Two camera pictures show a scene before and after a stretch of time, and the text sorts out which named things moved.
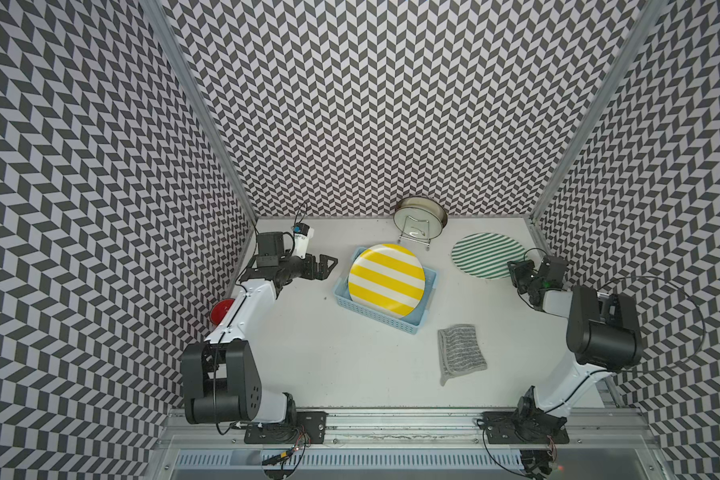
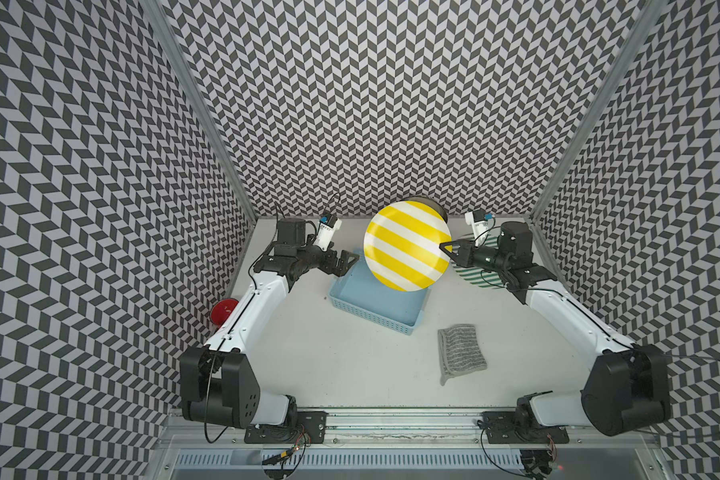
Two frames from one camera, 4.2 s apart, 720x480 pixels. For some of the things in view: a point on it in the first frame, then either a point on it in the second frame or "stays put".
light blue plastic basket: x=409 y=323 stays put
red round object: x=219 y=308 stays put
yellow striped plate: x=386 y=280 -> x=402 y=246
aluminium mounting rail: x=595 y=428 stays put
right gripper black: x=517 y=268 -> x=461 y=259
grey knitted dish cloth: x=459 y=351 stays put
